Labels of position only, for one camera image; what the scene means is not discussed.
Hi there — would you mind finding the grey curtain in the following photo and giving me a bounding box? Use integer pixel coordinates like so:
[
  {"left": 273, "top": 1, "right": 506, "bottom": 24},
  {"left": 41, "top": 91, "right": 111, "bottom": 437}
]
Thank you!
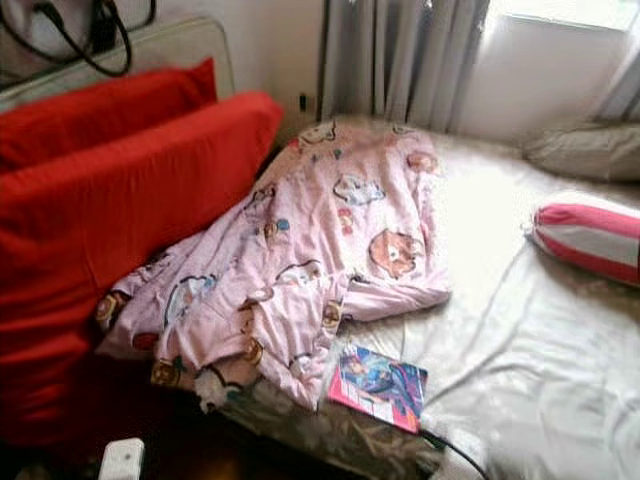
[
  {"left": 595, "top": 40, "right": 640, "bottom": 123},
  {"left": 320, "top": 0, "right": 491, "bottom": 131}
]

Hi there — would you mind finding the large red cushion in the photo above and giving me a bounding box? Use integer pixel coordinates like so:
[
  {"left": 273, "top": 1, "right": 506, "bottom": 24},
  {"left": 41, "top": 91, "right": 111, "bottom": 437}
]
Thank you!
[{"left": 0, "top": 90, "right": 283, "bottom": 446}]

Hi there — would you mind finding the colourful pink blue magazine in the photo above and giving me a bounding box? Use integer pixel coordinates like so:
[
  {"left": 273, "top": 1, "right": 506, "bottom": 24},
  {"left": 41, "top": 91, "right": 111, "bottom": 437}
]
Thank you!
[{"left": 326, "top": 345, "right": 429, "bottom": 434}]

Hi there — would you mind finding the pink cartoon print blanket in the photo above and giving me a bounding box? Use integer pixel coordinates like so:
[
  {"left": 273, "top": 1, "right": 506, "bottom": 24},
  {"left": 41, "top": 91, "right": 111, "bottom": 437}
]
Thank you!
[{"left": 95, "top": 120, "right": 451, "bottom": 411}]

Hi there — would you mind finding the black looped cable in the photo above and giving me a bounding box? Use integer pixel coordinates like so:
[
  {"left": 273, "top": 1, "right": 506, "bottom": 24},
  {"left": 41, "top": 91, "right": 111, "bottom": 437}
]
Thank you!
[{"left": 0, "top": 0, "right": 158, "bottom": 79}]

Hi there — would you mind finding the flat red cushion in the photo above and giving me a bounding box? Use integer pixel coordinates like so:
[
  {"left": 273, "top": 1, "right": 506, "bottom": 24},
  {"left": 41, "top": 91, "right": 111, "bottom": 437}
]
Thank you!
[{"left": 0, "top": 58, "right": 219, "bottom": 171}]

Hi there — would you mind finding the red white star shield pillow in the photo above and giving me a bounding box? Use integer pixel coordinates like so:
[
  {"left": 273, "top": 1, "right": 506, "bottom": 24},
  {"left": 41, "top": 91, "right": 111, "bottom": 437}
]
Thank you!
[{"left": 528, "top": 195, "right": 640, "bottom": 288}]

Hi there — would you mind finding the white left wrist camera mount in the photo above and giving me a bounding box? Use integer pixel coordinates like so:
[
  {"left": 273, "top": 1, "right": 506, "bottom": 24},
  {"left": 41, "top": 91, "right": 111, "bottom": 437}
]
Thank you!
[{"left": 98, "top": 438, "right": 145, "bottom": 480}]

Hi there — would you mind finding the beige floral pillow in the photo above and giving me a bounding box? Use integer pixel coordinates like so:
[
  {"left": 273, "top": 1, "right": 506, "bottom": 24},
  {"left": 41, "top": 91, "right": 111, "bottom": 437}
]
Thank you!
[{"left": 522, "top": 120, "right": 640, "bottom": 183}]

